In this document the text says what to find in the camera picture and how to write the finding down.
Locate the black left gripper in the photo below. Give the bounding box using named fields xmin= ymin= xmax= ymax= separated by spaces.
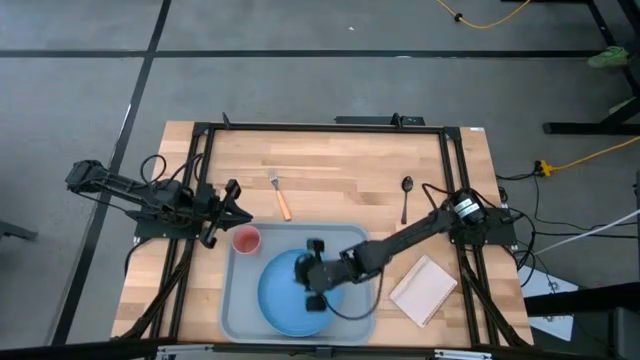
xmin=196 ymin=178 xmax=254 ymax=250

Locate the black aluminium table frame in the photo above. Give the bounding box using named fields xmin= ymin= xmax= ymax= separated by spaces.
xmin=117 ymin=113 xmax=534 ymax=351

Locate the pink ribbed cup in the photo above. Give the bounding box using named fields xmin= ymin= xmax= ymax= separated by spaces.
xmin=231 ymin=224 xmax=263 ymax=256

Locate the grey plastic tray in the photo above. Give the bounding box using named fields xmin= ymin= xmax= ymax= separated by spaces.
xmin=218 ymin=222 xmax=377 ymax=347

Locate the green shoe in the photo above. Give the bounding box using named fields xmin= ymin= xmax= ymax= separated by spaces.
xmin=587 ymin=45 xmax=630 ymax=69

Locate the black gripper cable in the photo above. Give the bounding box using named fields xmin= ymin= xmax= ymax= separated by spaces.
xmin=319 ymin=267 xmax=385 ymax=321

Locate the grey metal foot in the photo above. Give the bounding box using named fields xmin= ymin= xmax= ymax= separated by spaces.
xmin=0 ymin=219 xmax=39 ymax=241

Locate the black power cable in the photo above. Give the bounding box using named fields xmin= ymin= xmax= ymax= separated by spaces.
xmin=494 ymin=169 xmax=640 ymax=274

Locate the black desk leg frame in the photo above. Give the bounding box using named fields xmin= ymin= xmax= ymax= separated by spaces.
xmin=499 ymin=0 xmax=640 ymax=136

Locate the yellow extension cable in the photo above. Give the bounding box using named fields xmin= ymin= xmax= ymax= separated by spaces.
xmin=549 ymin=135 xmax=640 ymax=172
xmin=434 ymin=0 xmax=532 ymax=30

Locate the silver bracket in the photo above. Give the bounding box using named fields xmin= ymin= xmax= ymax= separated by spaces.
xmin=155 ymin=343 xmax=216 ymax=360
xmin=433 ymin=348 xmax=494 ymax=360

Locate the blue plate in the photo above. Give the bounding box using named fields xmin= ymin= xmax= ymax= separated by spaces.
xmin=257 ymin=248 xmax=346 ymax=338

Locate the dark metal spoon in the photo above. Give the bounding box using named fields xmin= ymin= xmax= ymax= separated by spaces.
xmin=399 ymin=175 xmax=415 ymax=226

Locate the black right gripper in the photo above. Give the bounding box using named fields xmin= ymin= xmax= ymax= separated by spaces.
xmin=294 ymin=238 xmax=351 ymax=313

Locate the white cable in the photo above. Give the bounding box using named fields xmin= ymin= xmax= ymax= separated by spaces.
xmin=534 ymin=208 xmax=640 ymax=255

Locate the fork with orange handle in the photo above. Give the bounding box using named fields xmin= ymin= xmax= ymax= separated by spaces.
xmin=267 ymin=168 xmax=293 ymax=222

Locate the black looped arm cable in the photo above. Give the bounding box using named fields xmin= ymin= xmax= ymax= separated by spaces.
xmin=139 ymin=153 xmax=169 ymax=186

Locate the dark grey box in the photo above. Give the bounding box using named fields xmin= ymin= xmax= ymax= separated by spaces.
xmin=523 ymin=282 xmax=640 ymax=360

